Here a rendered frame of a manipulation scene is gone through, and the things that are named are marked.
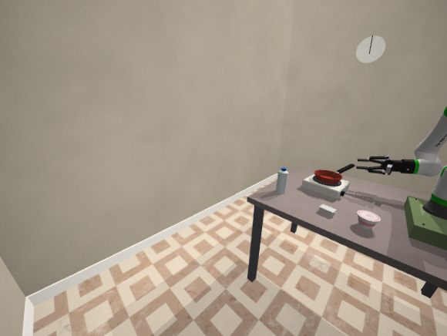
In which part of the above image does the white yogurt cup with pink lid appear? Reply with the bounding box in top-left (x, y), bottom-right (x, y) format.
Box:
top-left (357, 210), bottom-right (381, 229)

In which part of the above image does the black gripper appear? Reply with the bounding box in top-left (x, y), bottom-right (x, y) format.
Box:
top-left (356, 156), bottom-right (403, 175)

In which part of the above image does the white bottle with blue cap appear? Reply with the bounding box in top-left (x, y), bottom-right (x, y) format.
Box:
top-left (276, 167), bottom-right (288, 193)

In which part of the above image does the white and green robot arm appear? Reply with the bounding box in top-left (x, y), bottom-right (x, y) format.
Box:
top-left (400, 106), bottom-right (447, 220)

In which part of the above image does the red frying pan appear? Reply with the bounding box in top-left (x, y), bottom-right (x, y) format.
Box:
top-left (314, 163), bottom-right (355, 183)

